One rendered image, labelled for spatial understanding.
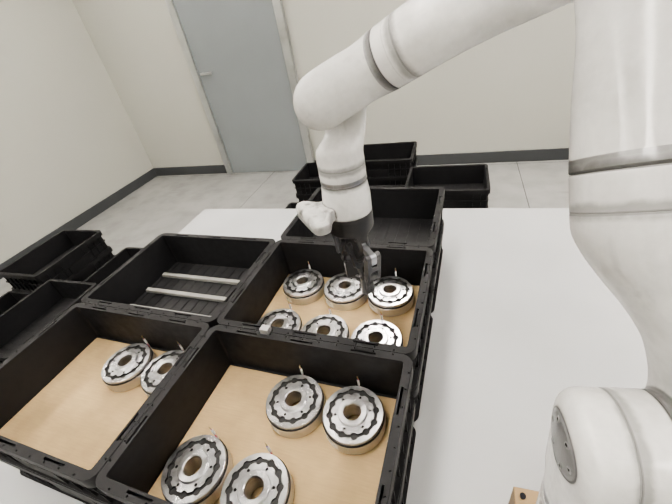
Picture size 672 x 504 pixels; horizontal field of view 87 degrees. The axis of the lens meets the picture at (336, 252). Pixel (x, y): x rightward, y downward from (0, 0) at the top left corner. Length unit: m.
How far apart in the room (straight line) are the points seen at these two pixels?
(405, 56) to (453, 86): 2.96
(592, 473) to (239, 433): 0.53
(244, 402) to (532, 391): 0.58
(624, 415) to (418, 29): 0.37
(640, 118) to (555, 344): 0.72
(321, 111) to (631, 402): 0.41
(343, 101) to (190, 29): 3.60
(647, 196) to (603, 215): 0.03
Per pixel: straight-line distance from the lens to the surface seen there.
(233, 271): 1.06
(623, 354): 1.00
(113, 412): 0.88
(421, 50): 0.41
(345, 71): 0.44
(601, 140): 0.32
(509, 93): 3.42
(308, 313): 0.84
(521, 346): 0.95
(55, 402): 0.99
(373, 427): 0.62
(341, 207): 0.52
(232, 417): 0.74
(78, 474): 0.70
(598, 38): 0.33
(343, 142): 0.51
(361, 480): 0.63
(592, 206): 0.32
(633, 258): 0.32
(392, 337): 0.72
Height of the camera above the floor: 1.41
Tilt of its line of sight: 35 degrees down
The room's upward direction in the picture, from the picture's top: 11 degrees counter-clockwise
